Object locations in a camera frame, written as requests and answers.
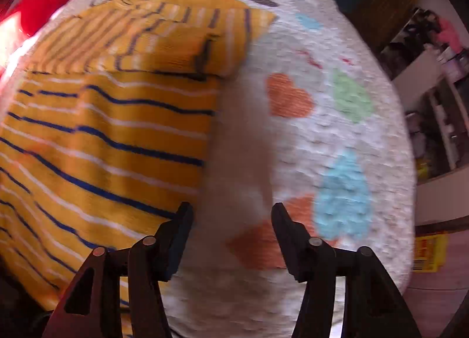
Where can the white shelf unit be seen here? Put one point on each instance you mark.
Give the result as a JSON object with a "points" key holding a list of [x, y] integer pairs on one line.
{"points": [[421, 70]]}

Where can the heart print quilt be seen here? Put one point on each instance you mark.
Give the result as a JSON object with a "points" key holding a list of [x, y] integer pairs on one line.
{"points": [[311, 140]]}

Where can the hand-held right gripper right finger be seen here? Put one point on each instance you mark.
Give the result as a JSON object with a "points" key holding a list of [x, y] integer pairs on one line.
{"points": [[289, 246]]}

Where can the shoe rack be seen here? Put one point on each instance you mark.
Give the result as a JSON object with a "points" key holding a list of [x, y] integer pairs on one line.
{"points": [[414, 37]]}

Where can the yellow striped sweater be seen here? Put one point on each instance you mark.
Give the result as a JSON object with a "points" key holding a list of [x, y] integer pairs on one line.
{"points": [[110, 133]]}

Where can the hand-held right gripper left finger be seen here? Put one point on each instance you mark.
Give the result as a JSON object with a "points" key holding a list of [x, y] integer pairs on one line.
{"points": [[176, 250]]}

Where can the pink cloth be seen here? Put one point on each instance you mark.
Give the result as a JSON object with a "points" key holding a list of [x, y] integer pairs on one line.
{"points": [[450, 34]]}

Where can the yellow printed box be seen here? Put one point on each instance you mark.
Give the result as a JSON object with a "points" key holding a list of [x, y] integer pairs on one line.
{"points": [[430, 253]]}

